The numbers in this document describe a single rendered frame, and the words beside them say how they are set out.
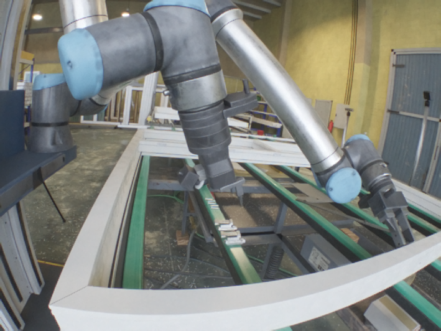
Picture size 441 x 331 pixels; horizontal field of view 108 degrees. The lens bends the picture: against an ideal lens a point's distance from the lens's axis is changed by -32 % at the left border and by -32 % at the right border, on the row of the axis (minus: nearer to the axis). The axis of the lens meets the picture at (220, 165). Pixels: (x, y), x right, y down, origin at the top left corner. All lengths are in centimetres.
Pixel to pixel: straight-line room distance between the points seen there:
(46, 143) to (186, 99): 62
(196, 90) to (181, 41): 7
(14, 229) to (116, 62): 84
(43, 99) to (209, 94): 64
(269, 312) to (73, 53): 39
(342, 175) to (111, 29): 51
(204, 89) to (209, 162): 12
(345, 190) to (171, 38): 47
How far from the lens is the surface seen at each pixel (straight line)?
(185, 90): 33
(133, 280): 43
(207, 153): 36
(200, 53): 32
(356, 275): 44
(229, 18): 59
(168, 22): 31
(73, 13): 44
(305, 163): 155
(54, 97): 85
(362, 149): 73
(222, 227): 59
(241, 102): 36
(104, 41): 29
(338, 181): 56
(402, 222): 71
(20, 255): 109
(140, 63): 30
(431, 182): 687
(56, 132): 87
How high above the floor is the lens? 116
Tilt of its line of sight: 15 degrees down
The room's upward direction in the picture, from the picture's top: 8 degrees clockwise
